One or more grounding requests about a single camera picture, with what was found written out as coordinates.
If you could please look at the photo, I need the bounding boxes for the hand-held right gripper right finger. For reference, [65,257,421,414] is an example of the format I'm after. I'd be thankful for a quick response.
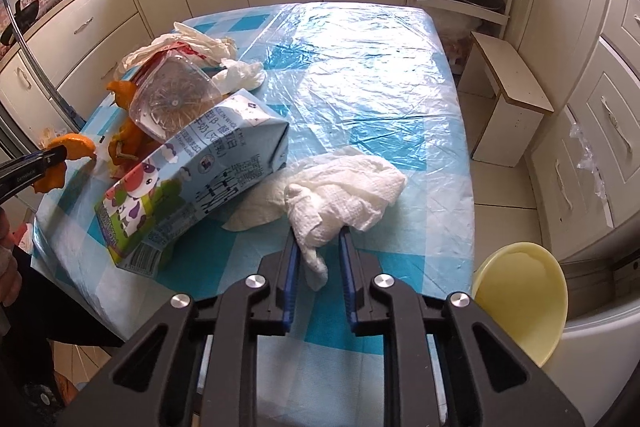
[340,228,587,427]

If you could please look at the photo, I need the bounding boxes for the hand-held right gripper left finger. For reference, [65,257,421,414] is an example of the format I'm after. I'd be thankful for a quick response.
[59,229,301,427]

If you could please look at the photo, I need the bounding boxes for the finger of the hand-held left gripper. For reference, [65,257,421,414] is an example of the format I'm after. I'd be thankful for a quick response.
[0,171,47,204]
[0,145,69,182]

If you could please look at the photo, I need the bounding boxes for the curled orange peel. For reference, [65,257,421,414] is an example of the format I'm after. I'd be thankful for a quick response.
[33,133,97,194]

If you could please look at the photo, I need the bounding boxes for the white paper towel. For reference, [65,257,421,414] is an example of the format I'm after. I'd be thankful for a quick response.
[222,152,407,293]

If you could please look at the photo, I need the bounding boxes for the large orange peel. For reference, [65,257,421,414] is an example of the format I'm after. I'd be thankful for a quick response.
[105,79,139,110]

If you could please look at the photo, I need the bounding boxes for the clear plastic bottle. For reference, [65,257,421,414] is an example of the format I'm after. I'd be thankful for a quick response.
[128,57,224,142]

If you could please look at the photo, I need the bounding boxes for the yellow plastic bowl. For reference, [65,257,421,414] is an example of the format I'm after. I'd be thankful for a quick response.
[471,241,569,369]

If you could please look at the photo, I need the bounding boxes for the person's left hand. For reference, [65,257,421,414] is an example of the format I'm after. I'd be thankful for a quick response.
[0,209,24,308]

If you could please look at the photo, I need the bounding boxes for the orange peel scraps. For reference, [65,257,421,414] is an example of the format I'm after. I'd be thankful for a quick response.
[107,119,166,180]

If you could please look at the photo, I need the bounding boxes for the person's dark clothing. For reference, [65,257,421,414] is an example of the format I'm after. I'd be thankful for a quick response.
[0,249,127,427]

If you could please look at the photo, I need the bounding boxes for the black wok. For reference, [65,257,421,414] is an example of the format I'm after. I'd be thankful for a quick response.
[0,0,41,48]

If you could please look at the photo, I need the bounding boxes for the blue milk carton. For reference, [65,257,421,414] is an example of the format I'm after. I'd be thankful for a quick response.
[94,88,290,277]

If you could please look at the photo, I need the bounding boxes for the white and red plastic bag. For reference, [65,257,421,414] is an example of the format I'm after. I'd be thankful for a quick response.
[112,21,239,80]

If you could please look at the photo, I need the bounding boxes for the blue checked tablecloth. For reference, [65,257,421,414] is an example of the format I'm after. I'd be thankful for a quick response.
[30,2,476,427]

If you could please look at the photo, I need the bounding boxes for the crumpled white tissue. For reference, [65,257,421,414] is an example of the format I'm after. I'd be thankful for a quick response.
[212,59,266,94]

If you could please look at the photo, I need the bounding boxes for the white plastic bin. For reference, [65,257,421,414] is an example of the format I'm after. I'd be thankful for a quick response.
[542,311,640,427]

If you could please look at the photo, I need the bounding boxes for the white wooden stool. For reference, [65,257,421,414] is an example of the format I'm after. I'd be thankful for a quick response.
[457,31,555,168]

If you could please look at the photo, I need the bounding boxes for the cream tall cabinets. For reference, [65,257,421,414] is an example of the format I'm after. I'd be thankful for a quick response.
[497,0,640,260]

